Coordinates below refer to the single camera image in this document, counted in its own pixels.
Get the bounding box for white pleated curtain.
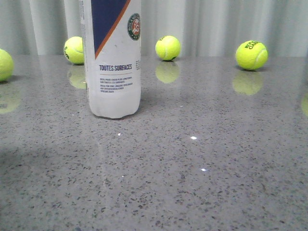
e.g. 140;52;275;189
0;0;308;57

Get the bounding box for yellow Roland Garros tennis ball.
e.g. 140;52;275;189
235;40;268;70

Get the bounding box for yellow tennis ball far left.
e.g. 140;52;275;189
0;49;14;82

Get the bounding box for yellow Wilson tennis ball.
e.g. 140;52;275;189
64;36;84;64
155;36;181;61

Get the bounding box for white blue tennis ball can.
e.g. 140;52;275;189
80;0;141;118

